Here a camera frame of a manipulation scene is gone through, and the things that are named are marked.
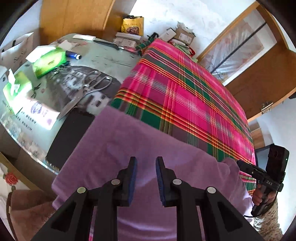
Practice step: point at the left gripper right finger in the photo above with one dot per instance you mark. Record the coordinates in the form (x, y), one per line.
(202, 214)

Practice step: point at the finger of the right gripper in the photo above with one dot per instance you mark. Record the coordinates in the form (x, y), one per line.
(252, 170)

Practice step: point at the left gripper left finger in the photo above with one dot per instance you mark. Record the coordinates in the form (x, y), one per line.
(92, 212)

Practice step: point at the purple fleece garment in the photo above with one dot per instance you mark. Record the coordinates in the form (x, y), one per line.
(106, 148)

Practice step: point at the floral sleeve right forearm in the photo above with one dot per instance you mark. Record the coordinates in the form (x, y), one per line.
(267, 224)

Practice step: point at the black mesh office chair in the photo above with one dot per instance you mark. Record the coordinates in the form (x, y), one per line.
(261, 156)

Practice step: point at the brown fuzzy blanket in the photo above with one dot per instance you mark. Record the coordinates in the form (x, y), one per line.
(27, 211)

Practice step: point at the floral bedding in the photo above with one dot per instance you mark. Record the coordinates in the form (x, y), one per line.
(9, 182)

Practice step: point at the black smartphone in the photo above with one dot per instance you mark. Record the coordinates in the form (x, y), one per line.
(72, 130)

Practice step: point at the white printed paper packet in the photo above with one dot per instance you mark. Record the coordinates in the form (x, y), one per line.
(40, 113)

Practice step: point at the pink plaid tablecloth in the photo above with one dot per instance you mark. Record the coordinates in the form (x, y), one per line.
(170, 92)

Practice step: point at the plastic covered door screen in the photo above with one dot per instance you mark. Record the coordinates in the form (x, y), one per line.
(251, 35)

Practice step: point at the metal scissors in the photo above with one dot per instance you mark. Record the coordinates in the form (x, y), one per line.
(94, 81)

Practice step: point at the white green tissue pack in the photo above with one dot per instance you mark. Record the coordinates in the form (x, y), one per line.
(17, 90)

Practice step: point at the glass top side table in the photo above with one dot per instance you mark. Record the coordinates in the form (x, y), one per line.
(59, 87)

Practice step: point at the red basket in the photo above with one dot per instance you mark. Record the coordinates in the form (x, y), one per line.
(183, 47)

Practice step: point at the white carton box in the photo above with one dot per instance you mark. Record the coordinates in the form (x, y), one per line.
(168, 35)

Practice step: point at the blue lighter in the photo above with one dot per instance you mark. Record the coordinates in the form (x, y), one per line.
(73, 55)

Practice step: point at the white paper bag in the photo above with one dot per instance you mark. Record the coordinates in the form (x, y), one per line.
(14, 54)

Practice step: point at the black kitchen knife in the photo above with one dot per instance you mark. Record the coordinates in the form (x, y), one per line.
(110, 44)

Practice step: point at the yellow box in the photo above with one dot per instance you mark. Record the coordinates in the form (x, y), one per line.
(133, 25)

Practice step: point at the wooden board against wall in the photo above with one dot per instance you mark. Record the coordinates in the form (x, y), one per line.
(257, 135)

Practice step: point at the wooden door with handle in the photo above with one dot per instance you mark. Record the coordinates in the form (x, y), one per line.
(266, 83)

